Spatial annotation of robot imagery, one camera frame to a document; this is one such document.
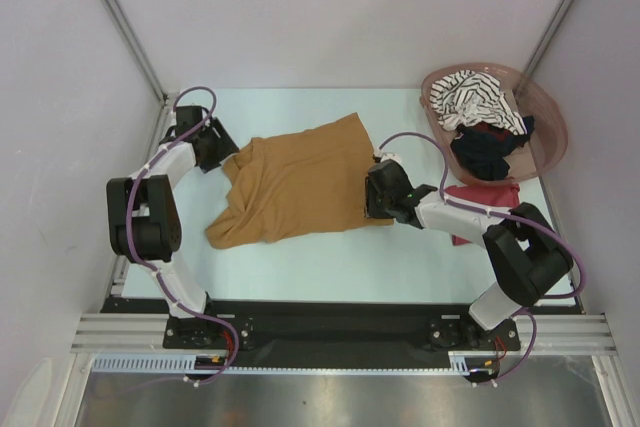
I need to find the mustard yellow tank top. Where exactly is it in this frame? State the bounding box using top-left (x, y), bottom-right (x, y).
top-left (205, 113), bottom-right (393, 249)

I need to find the red tank top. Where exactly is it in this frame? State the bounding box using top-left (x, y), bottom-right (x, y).
top-left (443, 184), bottom-right (521, 248)

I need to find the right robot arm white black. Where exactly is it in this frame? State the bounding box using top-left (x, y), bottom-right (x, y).
top-left (365, 159), bottom-right (574, 348)

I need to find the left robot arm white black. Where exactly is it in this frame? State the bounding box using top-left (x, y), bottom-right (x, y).
top-left (106, 105), bottom-right (238, 352)

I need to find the black white striped tank top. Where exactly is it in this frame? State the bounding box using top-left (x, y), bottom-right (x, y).
top-left (428, 70), bottom-right (527, 135)

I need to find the pink translucent laundry basket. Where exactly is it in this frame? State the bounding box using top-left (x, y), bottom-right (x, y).
top-left (420, 62), bottom-right (569, 187)

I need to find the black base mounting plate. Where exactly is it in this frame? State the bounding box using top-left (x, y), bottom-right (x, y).
top-left (102, 298), bottom-right (584, 373)

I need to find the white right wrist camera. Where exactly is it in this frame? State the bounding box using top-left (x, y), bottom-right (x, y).
top-left (373, 149), bottom-right (402, 165)

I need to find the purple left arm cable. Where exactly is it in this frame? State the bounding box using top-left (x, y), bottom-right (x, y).
top-left (127, 86), bottom-right (240, 391)

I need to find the grey slotted cable duct right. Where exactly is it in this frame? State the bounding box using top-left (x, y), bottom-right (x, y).
top-left (448, 350), bottom-right (500, 375)

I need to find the grey slotted cable duct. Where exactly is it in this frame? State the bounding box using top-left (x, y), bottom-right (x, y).
top-left (448, 350), bottom-right (500, 375)
top-left (92, 353), bottom-right (228, 375)

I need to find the left aluminium corner post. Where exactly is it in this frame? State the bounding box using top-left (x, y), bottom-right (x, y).
top-left (100, 0), bottom-right (167, 103)

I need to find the aluminium corner post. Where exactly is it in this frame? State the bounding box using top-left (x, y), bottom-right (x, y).
top-left (523, 0), bottom-right (577, 77)
top-left (100, 0), bottom-right (167, 103)

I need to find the aluminium frame rail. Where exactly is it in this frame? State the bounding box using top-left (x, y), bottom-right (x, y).
top-left (71, 313), bottom-right (169, 353)

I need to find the right aluminium corner post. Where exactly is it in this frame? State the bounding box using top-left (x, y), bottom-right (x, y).
top-left (523, 0), bottom-right (577, 77)

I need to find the grey slotted cable duct left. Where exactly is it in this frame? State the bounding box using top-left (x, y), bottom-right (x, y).
top-left (92, 353), bottom-right (228, 375)

